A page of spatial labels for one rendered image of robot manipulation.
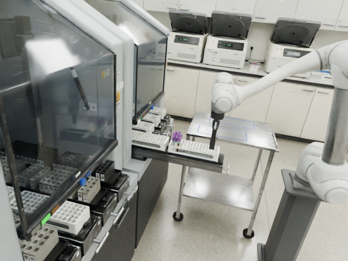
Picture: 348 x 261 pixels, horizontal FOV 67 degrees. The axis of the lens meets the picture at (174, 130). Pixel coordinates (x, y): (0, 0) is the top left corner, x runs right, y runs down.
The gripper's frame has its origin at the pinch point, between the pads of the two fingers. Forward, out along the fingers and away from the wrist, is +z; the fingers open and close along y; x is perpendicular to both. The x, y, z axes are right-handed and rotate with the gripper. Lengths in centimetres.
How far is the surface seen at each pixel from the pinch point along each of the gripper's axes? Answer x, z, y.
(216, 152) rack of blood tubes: 3.3, 3.5, 3.0
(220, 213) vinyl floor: 16, 90, -46
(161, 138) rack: -31.0, 3.5, -0.9
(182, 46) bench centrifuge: -68, -20, -229
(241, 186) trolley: 29, 62, -54
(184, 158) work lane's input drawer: -14.5, 9.7, 6.8
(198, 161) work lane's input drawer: -5.8, 9.8, 6.8
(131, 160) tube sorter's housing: -45.7, 16.5, 9.5
